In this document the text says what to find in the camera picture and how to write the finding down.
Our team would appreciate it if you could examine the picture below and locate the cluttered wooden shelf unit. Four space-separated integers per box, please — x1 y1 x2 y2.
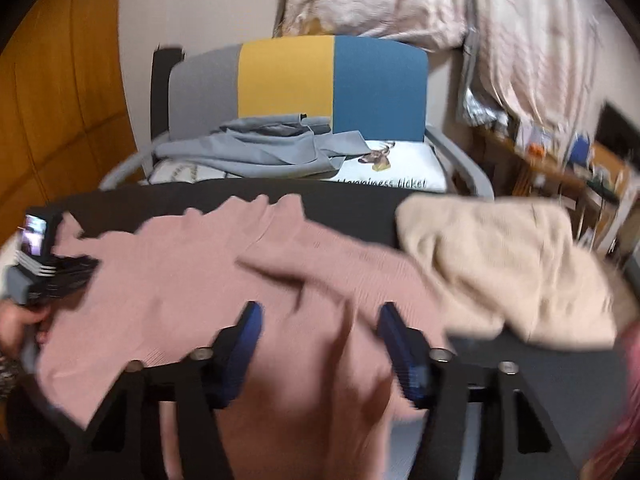
470 119 637 257

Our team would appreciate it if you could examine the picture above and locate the person's left hand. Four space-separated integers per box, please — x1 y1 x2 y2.
0 301 52 357

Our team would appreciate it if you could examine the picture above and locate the wooden door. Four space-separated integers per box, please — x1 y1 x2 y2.
0 0 143 246

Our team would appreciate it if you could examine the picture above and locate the pink fabric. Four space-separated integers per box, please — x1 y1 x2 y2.
582 320 640 480

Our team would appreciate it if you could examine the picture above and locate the floral bedding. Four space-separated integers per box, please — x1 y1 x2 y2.
274 0 613 133

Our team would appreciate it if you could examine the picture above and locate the person's left forearm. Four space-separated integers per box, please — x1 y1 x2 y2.
0 352 26 402

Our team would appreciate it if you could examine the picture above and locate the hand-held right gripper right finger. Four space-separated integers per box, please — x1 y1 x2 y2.
376 302 581 480

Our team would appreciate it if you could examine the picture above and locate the grey garment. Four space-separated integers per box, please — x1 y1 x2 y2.
154 114 367 180

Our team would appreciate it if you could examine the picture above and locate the grey yellow blue chair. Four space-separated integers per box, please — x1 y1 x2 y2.
99 35 496 202

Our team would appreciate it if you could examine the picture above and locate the silver plastic bag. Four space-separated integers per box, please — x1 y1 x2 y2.
456 35 508 127

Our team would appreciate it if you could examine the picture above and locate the white deer print cushion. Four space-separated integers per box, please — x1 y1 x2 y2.
147 139 448 193

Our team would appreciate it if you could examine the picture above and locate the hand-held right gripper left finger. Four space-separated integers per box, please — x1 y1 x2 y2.
67 301 264 480

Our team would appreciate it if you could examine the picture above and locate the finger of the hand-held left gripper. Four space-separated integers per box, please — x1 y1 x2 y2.
49 254 102 302

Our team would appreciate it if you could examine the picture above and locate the pink knit sweater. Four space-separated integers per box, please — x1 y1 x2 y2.
36 192 451 480

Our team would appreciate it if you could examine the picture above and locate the beige knit sweater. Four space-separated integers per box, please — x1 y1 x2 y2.
395 192 640 348

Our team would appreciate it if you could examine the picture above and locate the black monitor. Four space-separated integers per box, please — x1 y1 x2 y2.
595 101 640 157

